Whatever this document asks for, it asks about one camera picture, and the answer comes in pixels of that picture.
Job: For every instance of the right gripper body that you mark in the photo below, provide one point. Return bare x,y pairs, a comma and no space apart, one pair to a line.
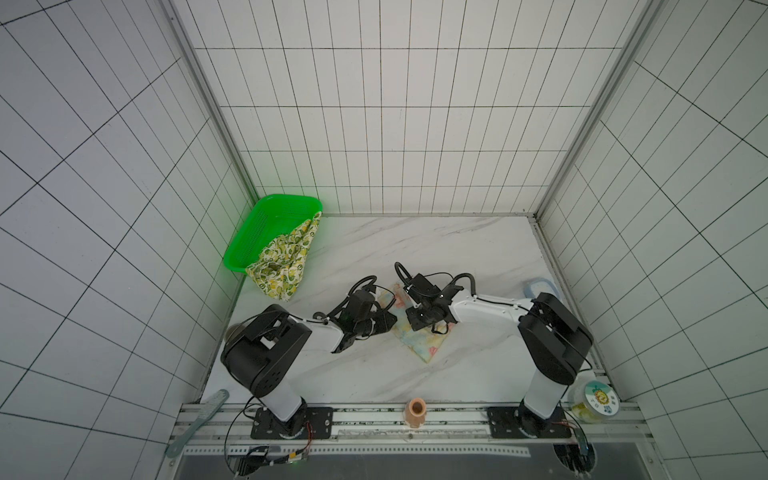
424,312

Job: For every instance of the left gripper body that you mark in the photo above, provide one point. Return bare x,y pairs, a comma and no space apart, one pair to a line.
372,321

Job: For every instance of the pastel floral skirt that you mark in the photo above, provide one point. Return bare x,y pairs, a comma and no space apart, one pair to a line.
424,343

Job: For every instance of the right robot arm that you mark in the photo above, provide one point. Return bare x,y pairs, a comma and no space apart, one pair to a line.
557,342

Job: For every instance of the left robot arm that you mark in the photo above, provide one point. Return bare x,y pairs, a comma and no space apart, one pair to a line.
260,352

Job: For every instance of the green lemon print skirt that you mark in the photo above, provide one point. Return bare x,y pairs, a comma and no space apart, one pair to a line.
280,266

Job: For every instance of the blue rimmed container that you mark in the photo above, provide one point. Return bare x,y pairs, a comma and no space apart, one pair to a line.
534,287

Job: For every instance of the grey ceramic mug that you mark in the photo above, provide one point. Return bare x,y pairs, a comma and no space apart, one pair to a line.
231,330

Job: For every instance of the green plastic basket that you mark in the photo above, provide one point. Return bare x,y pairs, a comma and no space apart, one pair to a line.
272,216

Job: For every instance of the left electronics board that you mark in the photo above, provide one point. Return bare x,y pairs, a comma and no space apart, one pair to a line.
258,457

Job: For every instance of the electronics board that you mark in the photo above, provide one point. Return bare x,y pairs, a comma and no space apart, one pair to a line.
578,456
258,457

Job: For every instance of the right electronics board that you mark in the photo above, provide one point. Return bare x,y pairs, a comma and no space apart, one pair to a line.
578,456

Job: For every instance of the translucent green strip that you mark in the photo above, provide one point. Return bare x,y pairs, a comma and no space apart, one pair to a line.
207,410

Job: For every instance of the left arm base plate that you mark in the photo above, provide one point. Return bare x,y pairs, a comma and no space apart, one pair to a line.
315,422

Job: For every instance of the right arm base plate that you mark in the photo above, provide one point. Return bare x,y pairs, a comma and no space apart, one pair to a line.
519,422

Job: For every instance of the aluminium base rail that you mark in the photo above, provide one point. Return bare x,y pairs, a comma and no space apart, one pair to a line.
371,428

